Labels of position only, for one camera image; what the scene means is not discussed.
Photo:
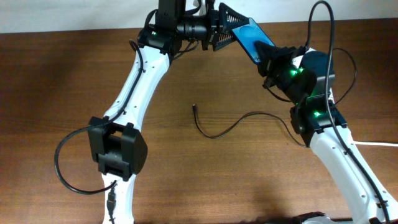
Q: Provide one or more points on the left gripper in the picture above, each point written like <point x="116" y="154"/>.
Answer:
<point x="212" y="29"/>

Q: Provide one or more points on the white power strip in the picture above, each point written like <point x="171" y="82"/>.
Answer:
<point x="331" y="96"/>

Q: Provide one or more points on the blue Galaxy smartphone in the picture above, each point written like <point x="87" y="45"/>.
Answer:
<point x="247" y="35"/>

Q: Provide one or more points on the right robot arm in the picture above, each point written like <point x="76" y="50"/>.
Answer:
<point x="305" y="77"/>

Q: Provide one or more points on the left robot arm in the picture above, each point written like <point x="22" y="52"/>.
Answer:
<point x="116" y="142"/>

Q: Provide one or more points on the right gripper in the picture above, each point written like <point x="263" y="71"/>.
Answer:
<point x="272" y="58"/>

